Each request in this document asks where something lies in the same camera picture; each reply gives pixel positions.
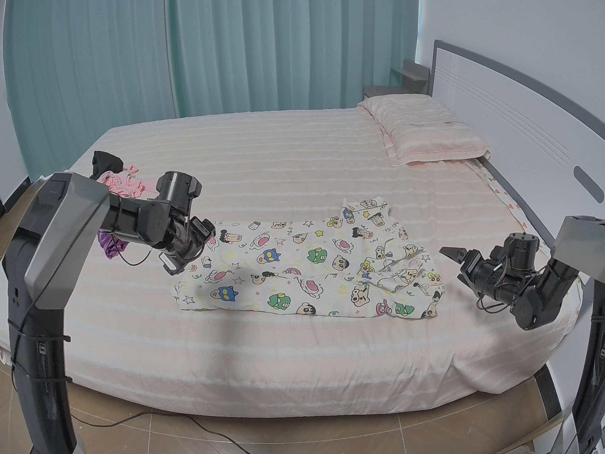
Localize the pink garment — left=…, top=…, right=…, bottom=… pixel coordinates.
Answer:
left=98, top=165, right=160, bottom=201

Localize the pale pink pillow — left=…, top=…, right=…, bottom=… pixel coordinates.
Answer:
left=357, top=94, right=491, bottom=168

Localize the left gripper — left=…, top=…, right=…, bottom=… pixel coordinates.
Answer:
left=158, top=216, right=217, bottom=275

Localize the bed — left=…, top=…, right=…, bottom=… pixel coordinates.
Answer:
left=9, top=41, right=605, bottom=420

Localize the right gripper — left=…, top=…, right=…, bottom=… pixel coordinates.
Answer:
left=440, top=246, right=503, bottom=299

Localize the black garment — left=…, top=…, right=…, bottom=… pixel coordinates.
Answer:
left=91, top=151, right=124, bottom=182

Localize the black cable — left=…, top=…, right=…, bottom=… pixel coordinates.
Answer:
left=70, top=409, right=249, bottom=454
left=475, top=295, right=510, bottom=314
left=115, top=237, right=158, bottom=268

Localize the blue-green curtain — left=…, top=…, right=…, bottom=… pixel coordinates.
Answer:
left=165, top=0, right=421, bottom=119
left=2, top=0, right=178, bottom=183

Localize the purple garment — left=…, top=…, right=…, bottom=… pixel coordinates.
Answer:
left=97, top=227, right=134, bottom=261

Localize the white printed pyjama top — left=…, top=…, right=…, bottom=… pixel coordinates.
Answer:
left=172, top=197, right=446, bottom=320

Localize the grey bedside table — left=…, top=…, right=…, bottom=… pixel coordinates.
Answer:
left=363, top=61, right=430, bottom=100

